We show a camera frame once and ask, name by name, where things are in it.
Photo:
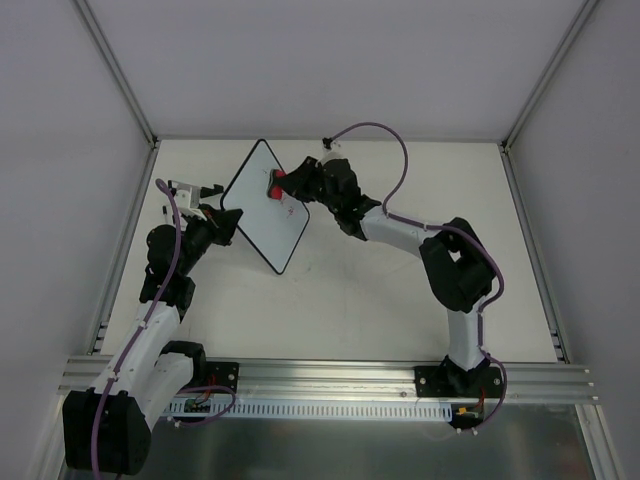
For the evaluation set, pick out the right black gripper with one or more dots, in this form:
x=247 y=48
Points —
x=304 y=179

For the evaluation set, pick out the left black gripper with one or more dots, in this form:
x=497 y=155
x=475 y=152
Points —
x=220 y=221

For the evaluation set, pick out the red bone-shaped eraser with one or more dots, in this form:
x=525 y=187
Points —
x=274 y=189

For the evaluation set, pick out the small black-framed whiteboard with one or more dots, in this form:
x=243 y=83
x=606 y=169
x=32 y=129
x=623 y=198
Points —
x=273 y=226

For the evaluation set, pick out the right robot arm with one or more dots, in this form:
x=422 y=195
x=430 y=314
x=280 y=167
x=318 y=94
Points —
x=458 y=271

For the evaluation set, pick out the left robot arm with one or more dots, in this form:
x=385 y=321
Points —
x=108 y=427

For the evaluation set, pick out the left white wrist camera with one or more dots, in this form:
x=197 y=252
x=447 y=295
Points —
x=185 y=199

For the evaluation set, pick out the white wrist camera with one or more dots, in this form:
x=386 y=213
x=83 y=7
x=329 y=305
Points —
x=331 y=150
x=185 y=199

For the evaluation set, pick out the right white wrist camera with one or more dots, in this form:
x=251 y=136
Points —
x=331 y=150

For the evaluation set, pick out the aluminium mounting rail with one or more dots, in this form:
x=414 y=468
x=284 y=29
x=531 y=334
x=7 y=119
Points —
x=527 y=383

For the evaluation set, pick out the white slotted cable duct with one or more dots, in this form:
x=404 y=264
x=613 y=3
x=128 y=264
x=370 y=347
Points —
x=249 y=408

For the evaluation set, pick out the left aluminium frame post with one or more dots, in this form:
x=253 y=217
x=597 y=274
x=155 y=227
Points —
x=93 y=27

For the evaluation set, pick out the aluminium frame post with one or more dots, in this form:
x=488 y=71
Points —
x=93 y=27
x=571 y=35

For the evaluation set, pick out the right aluminium frame post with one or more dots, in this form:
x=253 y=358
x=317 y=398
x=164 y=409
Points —
x=571 y=35

